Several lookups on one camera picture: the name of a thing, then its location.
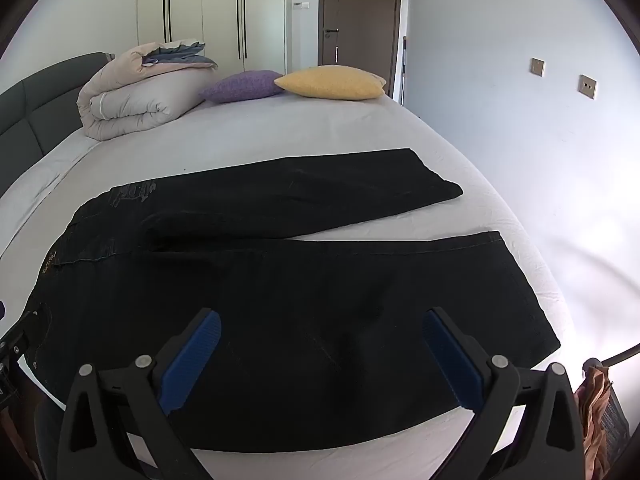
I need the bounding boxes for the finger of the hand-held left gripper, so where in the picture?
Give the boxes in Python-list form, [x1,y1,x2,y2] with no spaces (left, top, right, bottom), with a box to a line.
[0,310,42,361]

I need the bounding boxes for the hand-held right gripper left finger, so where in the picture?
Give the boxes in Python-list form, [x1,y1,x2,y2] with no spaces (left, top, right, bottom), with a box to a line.
[56,307,222,480]

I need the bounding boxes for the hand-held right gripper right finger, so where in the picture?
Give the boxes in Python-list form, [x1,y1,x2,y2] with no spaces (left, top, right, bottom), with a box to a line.
[421,306,586,480]

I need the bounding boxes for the black pants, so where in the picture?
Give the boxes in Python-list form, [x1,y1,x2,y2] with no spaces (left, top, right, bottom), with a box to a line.
[20,148,561,453]

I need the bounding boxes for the brown hanging cloth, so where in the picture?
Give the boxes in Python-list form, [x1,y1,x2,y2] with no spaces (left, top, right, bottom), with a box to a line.
[575,359,617,478]

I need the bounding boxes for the black curved rod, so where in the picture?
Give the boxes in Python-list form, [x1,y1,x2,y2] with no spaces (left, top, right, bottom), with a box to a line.
[597,342,640,367]

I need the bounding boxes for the grey basket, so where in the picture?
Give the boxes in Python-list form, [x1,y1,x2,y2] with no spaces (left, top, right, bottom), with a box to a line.
[600,390,632,461]

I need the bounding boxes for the grey padded headboard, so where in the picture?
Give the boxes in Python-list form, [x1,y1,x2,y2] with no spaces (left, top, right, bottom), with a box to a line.
[0,52,116,196]

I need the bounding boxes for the bed with white sheet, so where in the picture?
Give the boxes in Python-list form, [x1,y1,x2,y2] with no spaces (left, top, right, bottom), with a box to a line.
[0,92,576,480]

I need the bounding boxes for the folded beige duvet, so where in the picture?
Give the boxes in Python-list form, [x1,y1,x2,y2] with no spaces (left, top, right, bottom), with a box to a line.
[76,40,219,141]

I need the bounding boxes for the purple pillow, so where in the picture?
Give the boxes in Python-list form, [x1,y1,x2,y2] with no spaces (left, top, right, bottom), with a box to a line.
[198,70,284,104]

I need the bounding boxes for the yellow pillow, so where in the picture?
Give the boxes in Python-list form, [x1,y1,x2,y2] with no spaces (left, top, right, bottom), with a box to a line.
[274,65,387,100]

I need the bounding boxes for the blue ruffled blanket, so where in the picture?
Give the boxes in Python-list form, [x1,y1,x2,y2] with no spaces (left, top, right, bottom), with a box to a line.
[141,41,219,69]

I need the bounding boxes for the white wardrobe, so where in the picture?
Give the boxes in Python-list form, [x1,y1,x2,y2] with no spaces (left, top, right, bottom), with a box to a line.
[136,0,287,76]

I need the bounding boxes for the brown door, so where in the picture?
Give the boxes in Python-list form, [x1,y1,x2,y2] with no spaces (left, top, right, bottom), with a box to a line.
[318,0,403,96]

